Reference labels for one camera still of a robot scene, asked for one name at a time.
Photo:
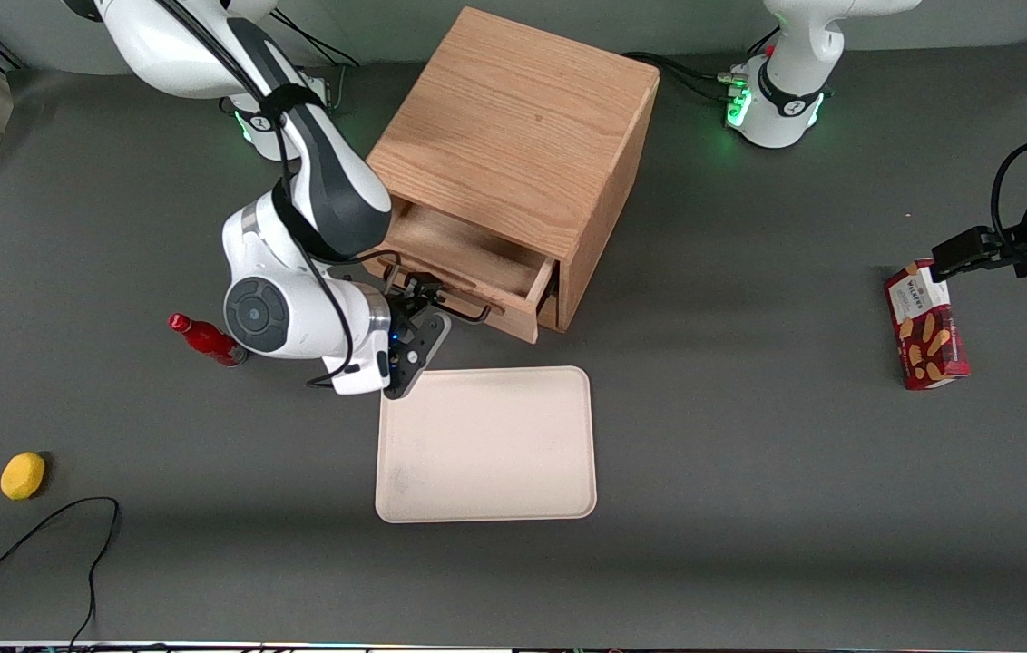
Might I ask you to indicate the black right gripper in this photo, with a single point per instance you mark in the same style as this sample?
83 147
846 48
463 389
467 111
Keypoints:
402 311

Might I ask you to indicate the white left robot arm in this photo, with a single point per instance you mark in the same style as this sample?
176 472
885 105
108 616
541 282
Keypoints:
790 54

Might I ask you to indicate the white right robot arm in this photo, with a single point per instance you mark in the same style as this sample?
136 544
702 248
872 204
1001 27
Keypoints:
296 317

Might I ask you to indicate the oak wooden drawer cabinet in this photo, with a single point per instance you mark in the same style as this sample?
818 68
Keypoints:
513 118

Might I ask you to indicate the red shortbread cookie box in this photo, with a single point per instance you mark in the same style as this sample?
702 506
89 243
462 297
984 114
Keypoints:
931 349

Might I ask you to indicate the beige rectangular tray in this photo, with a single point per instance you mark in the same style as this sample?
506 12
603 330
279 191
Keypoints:
486 444

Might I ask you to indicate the small red bottle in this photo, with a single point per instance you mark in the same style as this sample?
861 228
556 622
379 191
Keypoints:
200 336

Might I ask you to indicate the yellow lemon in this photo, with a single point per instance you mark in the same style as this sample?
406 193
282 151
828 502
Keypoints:
23 476

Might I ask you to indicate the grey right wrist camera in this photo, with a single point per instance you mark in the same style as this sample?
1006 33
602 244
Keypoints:
414 358

